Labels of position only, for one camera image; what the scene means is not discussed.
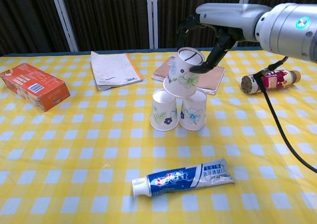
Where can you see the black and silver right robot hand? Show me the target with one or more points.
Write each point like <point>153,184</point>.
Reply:
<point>227,14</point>

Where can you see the paper cup with black line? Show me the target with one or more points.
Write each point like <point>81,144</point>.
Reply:
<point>180,80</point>

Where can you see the paper cup with leaf print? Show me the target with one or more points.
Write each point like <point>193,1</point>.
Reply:
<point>162,112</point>

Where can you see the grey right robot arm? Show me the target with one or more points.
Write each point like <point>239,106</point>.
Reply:
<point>284,30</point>

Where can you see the paper cup with blue flower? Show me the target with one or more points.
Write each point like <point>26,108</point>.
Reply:
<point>193,115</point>

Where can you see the brown spiral notebook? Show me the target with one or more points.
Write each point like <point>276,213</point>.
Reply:
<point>213,81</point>

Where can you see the Costa coffee bottle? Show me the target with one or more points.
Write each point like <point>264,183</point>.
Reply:
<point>280,81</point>

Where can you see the white worn book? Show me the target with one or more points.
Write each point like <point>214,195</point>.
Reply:
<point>114,69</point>

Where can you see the blue Crest toothpaste tube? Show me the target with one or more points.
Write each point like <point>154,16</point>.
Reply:
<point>178,180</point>

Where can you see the yellow checked tablecloth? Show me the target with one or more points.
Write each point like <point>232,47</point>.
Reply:
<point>99,159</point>

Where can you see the orange cardboard box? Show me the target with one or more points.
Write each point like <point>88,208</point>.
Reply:
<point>34,85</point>

